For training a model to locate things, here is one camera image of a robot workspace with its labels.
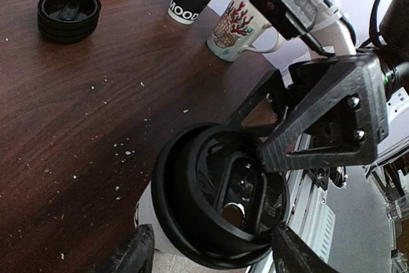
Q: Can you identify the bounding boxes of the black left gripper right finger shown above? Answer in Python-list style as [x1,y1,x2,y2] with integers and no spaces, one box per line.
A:
[272,223,337,273]

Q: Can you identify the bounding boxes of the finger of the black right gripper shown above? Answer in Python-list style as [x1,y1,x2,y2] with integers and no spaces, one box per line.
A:
[226,70,288,137]

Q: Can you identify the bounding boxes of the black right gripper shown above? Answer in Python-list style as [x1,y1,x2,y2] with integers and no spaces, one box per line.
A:
[249,0,408,172]

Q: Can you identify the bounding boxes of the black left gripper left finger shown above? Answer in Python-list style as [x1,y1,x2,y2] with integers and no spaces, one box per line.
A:
[100,224,155,272]

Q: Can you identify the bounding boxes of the white paper coffee cup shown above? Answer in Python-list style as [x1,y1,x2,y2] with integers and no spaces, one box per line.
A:
[134,183,185,257]

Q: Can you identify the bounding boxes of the black plastic cup lid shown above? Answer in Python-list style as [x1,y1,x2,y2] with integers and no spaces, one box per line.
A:
[151,123,289,270]

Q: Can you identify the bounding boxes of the ceramic mug with coral print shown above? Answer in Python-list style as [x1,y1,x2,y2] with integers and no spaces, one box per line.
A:
[206,0,284,62]

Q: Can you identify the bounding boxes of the black cup lid stack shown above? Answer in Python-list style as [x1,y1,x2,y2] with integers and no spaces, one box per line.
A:
[37,0,102,45]

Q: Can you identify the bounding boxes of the metal front rail base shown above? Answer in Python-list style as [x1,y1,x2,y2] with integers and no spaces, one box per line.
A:
[249,135,352,273]

